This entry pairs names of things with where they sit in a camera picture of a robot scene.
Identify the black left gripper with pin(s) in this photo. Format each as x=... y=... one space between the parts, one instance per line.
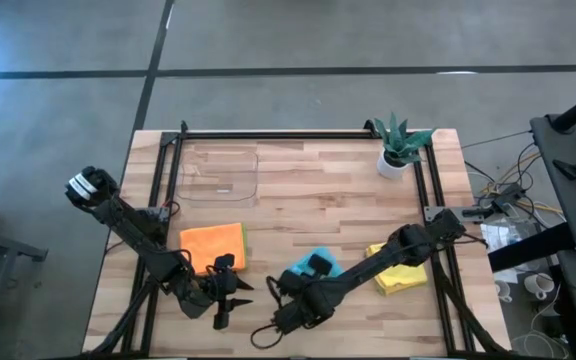
x=223 y=287

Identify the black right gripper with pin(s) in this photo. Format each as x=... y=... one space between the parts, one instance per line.
x=313 y=300

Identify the blue microfiber towel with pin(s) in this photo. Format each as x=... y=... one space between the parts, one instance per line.
x=335 y=270

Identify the orange microfiber towel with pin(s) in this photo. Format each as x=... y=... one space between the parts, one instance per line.
x=208 y=245

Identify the yellow microfiber towel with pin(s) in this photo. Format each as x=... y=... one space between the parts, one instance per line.
x=403 y=277

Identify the clear plastic bin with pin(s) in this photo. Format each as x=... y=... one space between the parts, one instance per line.
x=218 y=175

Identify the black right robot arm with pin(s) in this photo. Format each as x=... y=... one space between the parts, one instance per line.
x=383 y=265

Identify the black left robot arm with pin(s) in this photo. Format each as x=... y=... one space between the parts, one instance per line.
x=133 y=235

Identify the green plant in white pot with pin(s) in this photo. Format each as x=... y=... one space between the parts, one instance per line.
x=398 y=145

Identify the white mug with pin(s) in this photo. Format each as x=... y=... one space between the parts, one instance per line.
x=504 y=291
x=538 y=285

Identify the white plastic bag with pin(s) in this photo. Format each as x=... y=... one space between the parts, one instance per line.
x=500 y=237

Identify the white paper sheet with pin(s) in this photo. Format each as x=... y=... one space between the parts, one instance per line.
x=505 y=275

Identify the black power box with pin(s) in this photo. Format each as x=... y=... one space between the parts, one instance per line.
x=508 y=192

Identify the black metal floor beam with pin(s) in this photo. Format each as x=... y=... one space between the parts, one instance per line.
x=528 y=250

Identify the dark metal cart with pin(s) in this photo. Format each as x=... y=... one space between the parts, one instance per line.
x=3 y=243

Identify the black side desk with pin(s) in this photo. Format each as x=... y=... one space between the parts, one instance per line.
x=575 y=225

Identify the black aluminium table frame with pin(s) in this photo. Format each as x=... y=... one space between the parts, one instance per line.
x=218 y=134

